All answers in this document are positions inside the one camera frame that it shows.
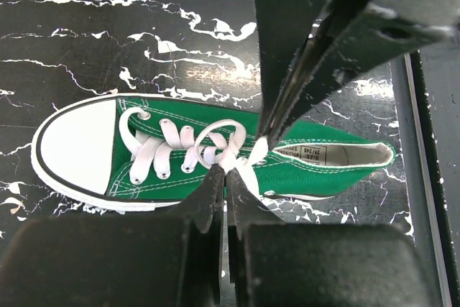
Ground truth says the white lace of sneaker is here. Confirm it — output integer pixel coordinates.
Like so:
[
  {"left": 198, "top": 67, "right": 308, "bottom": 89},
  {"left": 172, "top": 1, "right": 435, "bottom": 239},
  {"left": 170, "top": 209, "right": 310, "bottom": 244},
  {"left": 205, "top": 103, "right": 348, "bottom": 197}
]
[{"left": 110, "top": 107, "right": 269, "bottom": 198}]

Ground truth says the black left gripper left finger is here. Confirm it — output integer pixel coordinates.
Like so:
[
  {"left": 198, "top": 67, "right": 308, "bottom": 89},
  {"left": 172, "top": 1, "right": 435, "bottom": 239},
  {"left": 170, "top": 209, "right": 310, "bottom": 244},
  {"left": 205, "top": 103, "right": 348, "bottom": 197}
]
[{"left": 1, "top": 165, "right": 225, "bottom": 306}]

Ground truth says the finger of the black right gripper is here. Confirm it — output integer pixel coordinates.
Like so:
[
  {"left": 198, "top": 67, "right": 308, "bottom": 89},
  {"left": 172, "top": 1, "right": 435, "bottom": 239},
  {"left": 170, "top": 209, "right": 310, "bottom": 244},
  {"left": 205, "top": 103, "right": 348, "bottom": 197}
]
[
  {"left": 254, "top": 0, "right": 328, "bottom": 136},
  {"left": 267, "top": 0, "right": 459, "bottom": 145}
]

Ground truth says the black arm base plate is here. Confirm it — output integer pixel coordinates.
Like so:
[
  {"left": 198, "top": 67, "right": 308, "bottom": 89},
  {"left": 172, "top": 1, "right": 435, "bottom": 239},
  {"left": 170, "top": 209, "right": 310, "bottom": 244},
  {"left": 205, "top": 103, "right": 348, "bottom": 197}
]
[{"left": 412, "top": 42, "right": 459, "bottom": 306}]

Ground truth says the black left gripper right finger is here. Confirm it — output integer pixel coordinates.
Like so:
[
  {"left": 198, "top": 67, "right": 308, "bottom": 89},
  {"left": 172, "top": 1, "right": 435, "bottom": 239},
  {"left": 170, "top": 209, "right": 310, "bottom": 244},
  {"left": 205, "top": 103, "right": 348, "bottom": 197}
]
[{"left": 226, "top": 170, "right": 442, "bottom": 306}]

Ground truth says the green sneaker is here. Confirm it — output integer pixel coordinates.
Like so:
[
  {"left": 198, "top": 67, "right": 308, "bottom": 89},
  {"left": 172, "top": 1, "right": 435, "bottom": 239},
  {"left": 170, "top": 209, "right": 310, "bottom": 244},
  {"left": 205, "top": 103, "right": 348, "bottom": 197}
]
[{"left": 31, "top": 93, "right": 396, "bottom": 211}]

